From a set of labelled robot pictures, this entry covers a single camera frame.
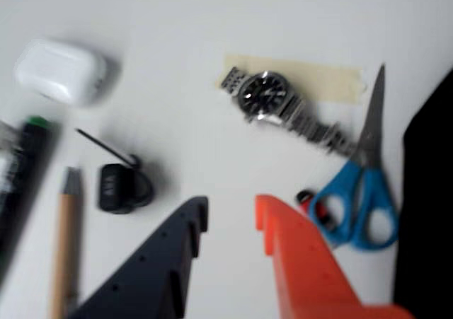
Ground black fabric bag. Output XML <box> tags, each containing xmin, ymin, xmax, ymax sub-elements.
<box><xmin>391</xmin><ymin>66</ymin><xmax>453</xmax><ymax>319</ymax></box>

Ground blue handled scissors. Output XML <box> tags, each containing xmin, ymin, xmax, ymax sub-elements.
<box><xmin>309</xmin><ymin>63</ymin><xmax>401</xmax><ymax>252</ymax></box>

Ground red and black usb stick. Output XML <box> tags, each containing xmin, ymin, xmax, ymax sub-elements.
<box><xmin>294</xmin><ymin>189</ymin><xmax>338</xmax><ymax>232</ymax></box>

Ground long beige masking tape strip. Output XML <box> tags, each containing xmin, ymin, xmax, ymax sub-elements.
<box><xmin>214</xmin><ymin>53</ymin><xmax>368</xmax><ymax>105</ymax></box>

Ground green and black marker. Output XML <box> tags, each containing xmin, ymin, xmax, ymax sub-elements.
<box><xmin>0</xmin><ymin>115</ymin><xmax>62</xmax><ymax>282</ymax></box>

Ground white earbuds case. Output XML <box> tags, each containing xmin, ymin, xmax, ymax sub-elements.
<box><xmin>13</xmin><ymin>37</ymin><xmax>110</xmax><ymax>108</ymax></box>

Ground wooden ballpoint pen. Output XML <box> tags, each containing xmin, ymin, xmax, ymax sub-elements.
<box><xmin>48</xmin><ymin>166</ymin><xmax>85</xmax><ymax>319</ymax></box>

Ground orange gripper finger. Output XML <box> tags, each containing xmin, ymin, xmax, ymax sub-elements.
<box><xmin>254</xmin><ymin>194</ymin><xmax>415</xmax><ymax>319</ymax></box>

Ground silver steel wristwatch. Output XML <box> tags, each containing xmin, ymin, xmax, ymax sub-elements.
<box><xmin>220</xmin><ymin>66</ymin><xmax>359</xmax><ymax>158</ymax></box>

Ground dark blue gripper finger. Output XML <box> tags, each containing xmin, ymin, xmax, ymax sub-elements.
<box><xmin>66</xmin><ymin>195</ymin><xmax>210</xmax><ymax>319</ymax></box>

